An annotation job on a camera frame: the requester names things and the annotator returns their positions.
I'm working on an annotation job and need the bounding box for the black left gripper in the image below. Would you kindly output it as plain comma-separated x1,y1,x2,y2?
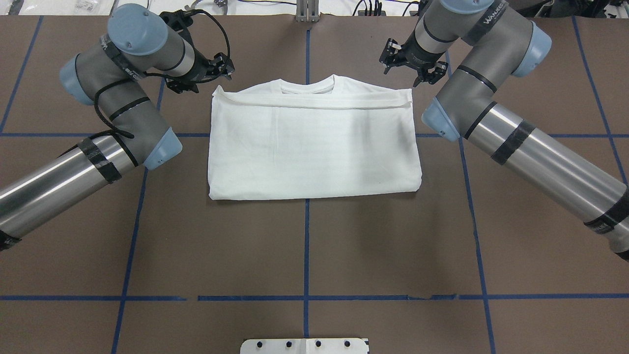
166,52,234,94

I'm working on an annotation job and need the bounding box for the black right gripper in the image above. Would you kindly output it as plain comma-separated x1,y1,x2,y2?
379,38,449,88

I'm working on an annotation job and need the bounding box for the white long-sleeve printed shirt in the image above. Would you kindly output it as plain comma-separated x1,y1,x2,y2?
207,75,422,200

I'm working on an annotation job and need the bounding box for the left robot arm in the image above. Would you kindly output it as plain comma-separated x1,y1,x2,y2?
1,3,234,251

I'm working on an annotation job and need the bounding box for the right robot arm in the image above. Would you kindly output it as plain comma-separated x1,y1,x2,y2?
379,0,629,260

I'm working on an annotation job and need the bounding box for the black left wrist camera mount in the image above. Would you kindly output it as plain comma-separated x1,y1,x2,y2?
159,9,200,46

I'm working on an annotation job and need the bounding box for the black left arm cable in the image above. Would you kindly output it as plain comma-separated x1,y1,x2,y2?
93,9,231,141

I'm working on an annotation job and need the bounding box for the grey aluminium camera post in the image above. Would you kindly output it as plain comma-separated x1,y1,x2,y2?
296,0,320,23

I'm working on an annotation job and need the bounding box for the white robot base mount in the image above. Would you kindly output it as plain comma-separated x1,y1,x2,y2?
239,338,370,354

